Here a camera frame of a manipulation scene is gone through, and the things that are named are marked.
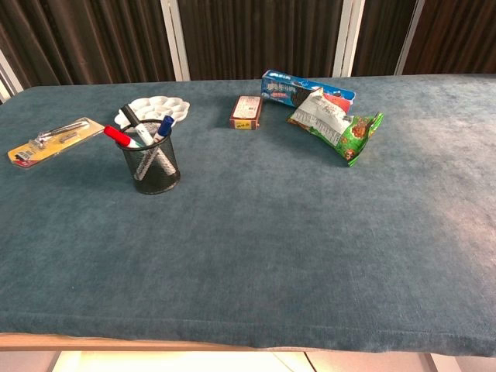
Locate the white plastic paint palette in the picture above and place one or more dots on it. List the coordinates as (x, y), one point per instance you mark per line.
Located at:
(155, 106)

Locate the yellow carded tool package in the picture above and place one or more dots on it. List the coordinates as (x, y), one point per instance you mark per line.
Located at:
(50, 141)

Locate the black cap marker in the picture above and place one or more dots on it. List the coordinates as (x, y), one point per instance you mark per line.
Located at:
(135, 123)

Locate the blue velvet table cloth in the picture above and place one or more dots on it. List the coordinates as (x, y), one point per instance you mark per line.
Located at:
(248, 240)

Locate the small brown cardboard box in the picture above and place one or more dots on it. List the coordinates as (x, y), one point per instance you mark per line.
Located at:
(246, 112)

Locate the blue cap marker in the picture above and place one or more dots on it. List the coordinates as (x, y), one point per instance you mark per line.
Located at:
(162, 129)

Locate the green snack bag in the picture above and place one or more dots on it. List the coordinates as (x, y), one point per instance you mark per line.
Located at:
(341, 128)

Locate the blue cookie box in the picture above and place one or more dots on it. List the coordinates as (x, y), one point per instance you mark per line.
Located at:
(283, 91)

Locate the black mesh pen cup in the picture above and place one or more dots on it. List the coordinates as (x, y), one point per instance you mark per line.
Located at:
(153, 170)

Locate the red cap marker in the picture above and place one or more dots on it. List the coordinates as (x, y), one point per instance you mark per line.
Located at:
(116, 135)

